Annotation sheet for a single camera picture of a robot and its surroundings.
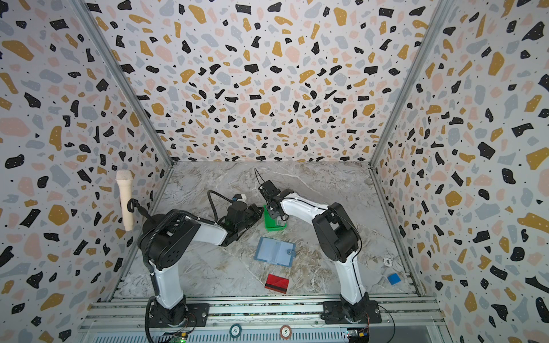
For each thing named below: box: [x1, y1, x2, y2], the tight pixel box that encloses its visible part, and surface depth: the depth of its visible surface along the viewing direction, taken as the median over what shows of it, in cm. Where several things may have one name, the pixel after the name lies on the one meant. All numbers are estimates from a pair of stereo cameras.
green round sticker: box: [228, 322, 243, 338], surface depth 73 cm
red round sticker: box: [280, 324, 292, 341], surface depth 72 cm
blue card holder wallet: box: [253, 236, 296, 268], surface depth 90 cm
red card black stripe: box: [264, 273, 290, 294], surface depth 83 cm
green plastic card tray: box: [263, 204, 288, 232], surface depth 97 cm
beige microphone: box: [115, 169, 134, 232], surface depth 78 cm
